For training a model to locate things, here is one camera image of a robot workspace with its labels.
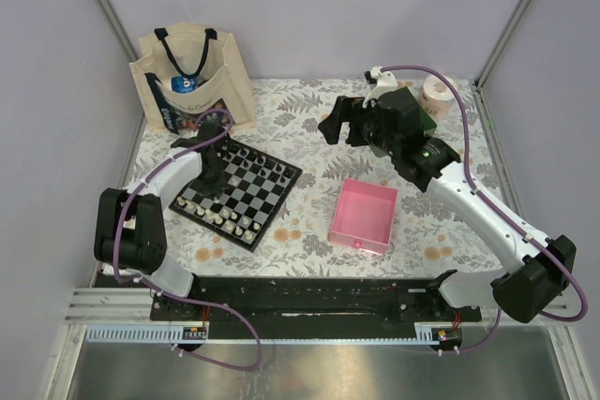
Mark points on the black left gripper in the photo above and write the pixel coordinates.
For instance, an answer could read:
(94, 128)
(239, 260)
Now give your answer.
(216, 188)

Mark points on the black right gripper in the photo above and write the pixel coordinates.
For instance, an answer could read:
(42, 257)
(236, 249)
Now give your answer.
(347, 110)

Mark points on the black white chess board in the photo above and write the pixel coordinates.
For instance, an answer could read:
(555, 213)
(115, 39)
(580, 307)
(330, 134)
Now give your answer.
(257, 186)

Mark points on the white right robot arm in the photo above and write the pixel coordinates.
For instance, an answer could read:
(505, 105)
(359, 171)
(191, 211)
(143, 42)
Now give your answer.
(534, 267)

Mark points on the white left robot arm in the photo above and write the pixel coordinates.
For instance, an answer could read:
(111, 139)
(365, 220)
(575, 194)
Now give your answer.
(130, 231)

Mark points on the green plastic tray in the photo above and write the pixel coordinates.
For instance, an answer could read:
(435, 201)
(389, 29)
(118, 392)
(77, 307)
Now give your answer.
(429, 121)

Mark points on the toilet paper roll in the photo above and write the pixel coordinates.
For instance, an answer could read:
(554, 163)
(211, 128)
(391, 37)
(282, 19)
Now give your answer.
(436, 98)

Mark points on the blue white packet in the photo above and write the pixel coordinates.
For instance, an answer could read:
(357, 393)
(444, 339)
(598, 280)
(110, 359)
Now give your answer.
(184, 85)

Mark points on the pink plastic tray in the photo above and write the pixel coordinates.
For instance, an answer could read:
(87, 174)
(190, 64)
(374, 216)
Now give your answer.
(364, 216)

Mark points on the cream canvas tote bag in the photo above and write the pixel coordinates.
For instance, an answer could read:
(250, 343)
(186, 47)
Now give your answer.
(187, 69)

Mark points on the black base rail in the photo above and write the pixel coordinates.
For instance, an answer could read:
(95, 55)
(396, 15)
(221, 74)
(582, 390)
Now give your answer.
(332, 301)

